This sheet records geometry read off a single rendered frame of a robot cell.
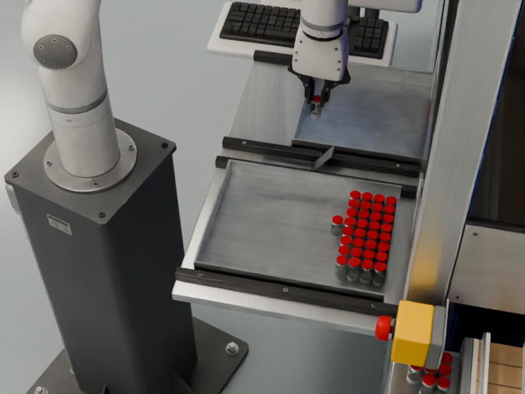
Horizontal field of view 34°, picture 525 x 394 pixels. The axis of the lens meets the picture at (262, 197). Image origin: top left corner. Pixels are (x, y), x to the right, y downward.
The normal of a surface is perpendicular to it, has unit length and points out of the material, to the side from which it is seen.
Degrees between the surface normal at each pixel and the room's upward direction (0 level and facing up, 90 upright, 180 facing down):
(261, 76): 0
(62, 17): 63
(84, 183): 0
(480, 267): 90
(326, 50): 88
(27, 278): 0
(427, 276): 90
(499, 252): 90
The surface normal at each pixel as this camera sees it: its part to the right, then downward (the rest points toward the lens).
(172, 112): -0.01, -0.66
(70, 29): 0.37, 0.39
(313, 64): -0.33, 0.71
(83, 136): 0.21, 0.73
